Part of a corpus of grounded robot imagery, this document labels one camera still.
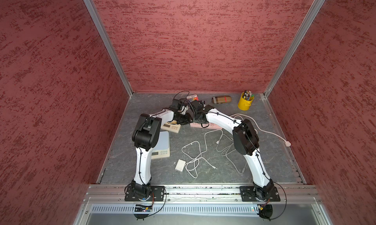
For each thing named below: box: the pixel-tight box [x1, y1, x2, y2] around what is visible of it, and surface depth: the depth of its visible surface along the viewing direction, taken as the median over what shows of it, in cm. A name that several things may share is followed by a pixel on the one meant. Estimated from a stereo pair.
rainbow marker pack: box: [186, 93, 200, 102], surface depth 120 cm
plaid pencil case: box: [211, 95, 233, 105], surface depth 116 cm
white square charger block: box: [174, 158, 187, 172], surface depth 83 cm
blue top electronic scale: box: [151, 131, 170, 160], surface depth 89 cm
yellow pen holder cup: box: [237, 91, 255, 111], surface depth 106 cm
